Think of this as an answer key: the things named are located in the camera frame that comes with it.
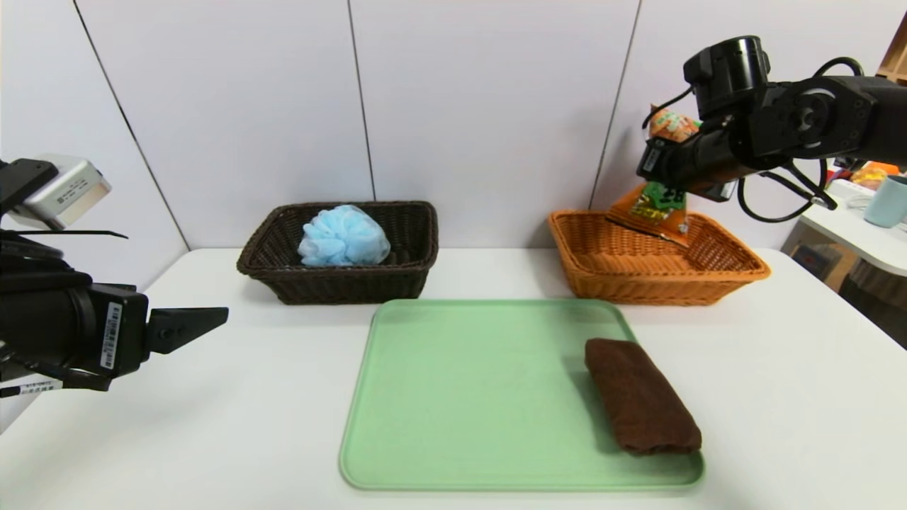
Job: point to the brown box under table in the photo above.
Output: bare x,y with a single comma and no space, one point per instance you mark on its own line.
815,262

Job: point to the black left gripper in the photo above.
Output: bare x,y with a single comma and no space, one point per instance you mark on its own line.
119,335

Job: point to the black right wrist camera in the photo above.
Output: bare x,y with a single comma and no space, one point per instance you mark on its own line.
726,74

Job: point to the brown towel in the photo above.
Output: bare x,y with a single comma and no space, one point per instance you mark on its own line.
641,397

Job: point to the white side table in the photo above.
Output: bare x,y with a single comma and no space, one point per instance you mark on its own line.
850,237

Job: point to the light green plastic tray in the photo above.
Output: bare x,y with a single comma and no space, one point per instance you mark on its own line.
460,397

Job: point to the wooden shelf unit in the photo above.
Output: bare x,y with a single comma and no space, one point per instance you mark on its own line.
896,64

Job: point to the small orange object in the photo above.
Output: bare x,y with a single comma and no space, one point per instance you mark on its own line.
875,173

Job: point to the light blue bath loofah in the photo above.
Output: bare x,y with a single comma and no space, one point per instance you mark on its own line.
344,237

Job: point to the mint green cup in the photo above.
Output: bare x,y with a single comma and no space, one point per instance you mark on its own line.
889,202

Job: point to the orange wicker basket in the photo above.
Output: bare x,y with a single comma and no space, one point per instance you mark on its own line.
638,276

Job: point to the dark brown wicker basket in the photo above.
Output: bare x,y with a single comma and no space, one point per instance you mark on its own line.
340,283

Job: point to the orange snack bag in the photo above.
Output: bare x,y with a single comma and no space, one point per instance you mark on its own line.
655,212

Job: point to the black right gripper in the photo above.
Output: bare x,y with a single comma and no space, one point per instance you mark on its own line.
652,161

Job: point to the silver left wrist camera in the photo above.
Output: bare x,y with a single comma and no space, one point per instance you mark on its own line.
67,191

